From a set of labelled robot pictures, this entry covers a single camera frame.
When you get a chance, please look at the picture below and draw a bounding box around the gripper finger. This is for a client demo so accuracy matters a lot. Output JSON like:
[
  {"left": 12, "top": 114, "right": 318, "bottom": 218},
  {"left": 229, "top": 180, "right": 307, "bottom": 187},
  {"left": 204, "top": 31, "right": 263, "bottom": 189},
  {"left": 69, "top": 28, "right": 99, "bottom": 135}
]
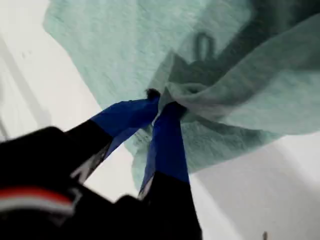
[
  {"left": 138, "top": 102, "right": 201, "bottom": 221},
  {"left": 64, "top": 89, "right": 160, "bottom": 183}
]

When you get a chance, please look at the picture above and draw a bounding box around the pale green T-shirt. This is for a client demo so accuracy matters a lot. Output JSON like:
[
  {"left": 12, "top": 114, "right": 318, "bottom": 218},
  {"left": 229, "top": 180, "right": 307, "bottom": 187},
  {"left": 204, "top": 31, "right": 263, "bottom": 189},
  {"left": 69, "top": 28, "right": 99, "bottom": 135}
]
[{"left": 42, "top": 0, "right": 320, "bottom": 189}]

